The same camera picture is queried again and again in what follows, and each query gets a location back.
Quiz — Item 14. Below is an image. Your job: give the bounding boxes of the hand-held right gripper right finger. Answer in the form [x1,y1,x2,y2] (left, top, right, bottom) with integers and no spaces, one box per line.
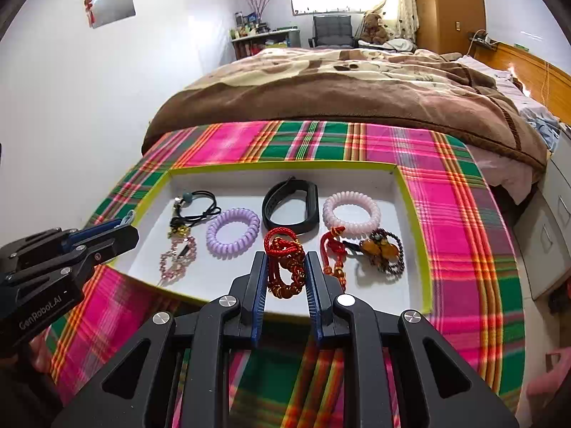
[304,251,520,428]

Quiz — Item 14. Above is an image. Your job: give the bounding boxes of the grey padded chair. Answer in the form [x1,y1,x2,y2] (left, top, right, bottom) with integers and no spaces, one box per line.
[309,15,358,50]

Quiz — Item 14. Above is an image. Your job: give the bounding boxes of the brown teddy bear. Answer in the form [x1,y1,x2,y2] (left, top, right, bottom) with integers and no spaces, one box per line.
[359,12,389,45]

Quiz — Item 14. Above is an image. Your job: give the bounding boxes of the person's left forearm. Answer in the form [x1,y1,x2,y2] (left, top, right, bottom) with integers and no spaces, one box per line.
[0,348,60,428]

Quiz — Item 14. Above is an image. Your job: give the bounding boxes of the purple spiral hair tie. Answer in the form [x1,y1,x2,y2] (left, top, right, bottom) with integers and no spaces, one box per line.
[206,207,261,259]

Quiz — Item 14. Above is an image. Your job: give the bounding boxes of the power strip with cables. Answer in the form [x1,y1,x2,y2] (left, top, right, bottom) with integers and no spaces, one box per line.
[468,30,499,51]

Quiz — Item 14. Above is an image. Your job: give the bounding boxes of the wooden headboard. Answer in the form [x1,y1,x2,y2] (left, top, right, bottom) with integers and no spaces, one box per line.
[488,41,571,119]

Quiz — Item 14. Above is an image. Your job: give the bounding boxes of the pale pink spiral hair tie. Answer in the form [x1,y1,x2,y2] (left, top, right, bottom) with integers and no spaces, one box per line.
[322,191,382,238]

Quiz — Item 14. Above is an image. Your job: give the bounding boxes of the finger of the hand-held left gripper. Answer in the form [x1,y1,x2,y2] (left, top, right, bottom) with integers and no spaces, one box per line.
[61,218,124,253]
[67,225,140,279]

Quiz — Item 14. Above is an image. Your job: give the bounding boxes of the pink crystal bead bracelet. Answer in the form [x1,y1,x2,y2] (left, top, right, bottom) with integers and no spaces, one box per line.
[158,234,198,287]

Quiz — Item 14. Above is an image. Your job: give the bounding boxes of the pale blue cloth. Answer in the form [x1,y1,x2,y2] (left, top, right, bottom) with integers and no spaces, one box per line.
[522,113,560,152]

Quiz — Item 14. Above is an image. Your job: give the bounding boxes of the black cord with gold charm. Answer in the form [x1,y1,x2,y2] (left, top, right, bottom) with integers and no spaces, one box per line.
[168,216,193,239]

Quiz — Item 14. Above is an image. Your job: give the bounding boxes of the white cluttered shelf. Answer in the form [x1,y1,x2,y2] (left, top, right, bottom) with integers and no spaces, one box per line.
[231,27,300,60]

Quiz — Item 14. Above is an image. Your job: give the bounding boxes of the silver wall mirror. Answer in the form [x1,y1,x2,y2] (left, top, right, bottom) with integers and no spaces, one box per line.
[87,0,136,30]

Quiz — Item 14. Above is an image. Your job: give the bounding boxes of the black silicone wristband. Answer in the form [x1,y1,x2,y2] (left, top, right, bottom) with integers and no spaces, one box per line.
[262,177,319,231]

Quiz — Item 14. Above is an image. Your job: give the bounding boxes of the pink green plaid cloth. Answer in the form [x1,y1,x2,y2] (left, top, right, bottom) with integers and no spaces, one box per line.
[45,120,527,428]

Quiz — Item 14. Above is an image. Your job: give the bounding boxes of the red cord tassel ornament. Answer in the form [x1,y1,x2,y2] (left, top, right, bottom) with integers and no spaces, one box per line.
[320,226,353,287]

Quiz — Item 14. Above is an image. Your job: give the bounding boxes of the pink bed sheet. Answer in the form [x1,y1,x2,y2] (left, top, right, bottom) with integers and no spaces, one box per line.
[455,56,558,206]

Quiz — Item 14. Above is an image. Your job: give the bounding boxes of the brown beige blanket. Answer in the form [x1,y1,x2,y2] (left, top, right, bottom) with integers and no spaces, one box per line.
[142,47,549,174]

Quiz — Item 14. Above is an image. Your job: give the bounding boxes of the red knot bracelet gold beads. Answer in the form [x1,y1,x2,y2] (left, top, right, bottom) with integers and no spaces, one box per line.
[264,228,308,299]

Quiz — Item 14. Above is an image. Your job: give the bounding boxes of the person's left hand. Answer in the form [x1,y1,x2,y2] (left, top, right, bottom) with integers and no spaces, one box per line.
[27,332,51,360]

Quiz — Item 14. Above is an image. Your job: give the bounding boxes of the white drawer cabinet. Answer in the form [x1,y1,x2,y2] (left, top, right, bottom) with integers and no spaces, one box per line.
[513,125,571,301]

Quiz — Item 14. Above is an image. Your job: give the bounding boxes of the wooden wardrobe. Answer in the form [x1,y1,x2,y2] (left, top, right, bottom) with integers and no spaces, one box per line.
[410,0,487,54]

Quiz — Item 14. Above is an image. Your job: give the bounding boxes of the black hair tie green bead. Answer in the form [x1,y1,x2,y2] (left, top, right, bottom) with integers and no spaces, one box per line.
[172,189,222,224]

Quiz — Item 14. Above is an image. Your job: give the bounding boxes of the amber and brown bead bracelet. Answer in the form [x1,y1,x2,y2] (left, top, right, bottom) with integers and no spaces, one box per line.
[345,227,404,277]

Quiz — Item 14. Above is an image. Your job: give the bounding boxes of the bundle of dry branches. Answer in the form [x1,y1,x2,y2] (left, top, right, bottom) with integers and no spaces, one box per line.
[241,0,282,21]

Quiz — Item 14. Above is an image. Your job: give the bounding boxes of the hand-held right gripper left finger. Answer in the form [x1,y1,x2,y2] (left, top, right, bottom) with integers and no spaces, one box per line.
[51,251,271,428]

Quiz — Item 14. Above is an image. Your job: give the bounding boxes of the spotted curtain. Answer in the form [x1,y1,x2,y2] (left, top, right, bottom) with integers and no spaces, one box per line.
[377,0,420,47]

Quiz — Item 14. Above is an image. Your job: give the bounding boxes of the pink plastic stool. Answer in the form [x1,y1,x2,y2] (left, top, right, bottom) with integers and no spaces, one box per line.
[526,350,571,411]

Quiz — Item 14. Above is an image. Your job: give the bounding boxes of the white bedding pile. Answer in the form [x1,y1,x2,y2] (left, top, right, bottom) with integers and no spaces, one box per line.
[384,38,418,53]

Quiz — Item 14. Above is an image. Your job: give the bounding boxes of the white tray with yellow-green rim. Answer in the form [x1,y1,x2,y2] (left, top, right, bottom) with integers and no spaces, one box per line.
[109,163,435,317]

